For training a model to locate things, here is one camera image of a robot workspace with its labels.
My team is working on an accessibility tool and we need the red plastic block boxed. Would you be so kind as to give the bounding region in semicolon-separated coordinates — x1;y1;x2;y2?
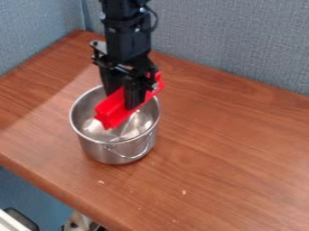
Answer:
93;72;164;130

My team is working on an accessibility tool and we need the black and white object below table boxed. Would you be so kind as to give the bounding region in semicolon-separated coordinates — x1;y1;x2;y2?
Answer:
0;208;40;231

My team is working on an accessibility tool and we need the metal pot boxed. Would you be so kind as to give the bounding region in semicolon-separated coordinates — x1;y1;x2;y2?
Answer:
68;85;160;165

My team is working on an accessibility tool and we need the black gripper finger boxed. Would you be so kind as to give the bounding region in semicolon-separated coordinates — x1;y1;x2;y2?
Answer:
123;72;156;110
99;67;126;96

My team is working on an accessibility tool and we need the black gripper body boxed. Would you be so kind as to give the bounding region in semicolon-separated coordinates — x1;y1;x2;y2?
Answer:
91;22;155;79

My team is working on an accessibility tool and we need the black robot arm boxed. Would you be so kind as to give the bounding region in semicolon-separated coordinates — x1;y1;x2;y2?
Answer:
91;0;158;110

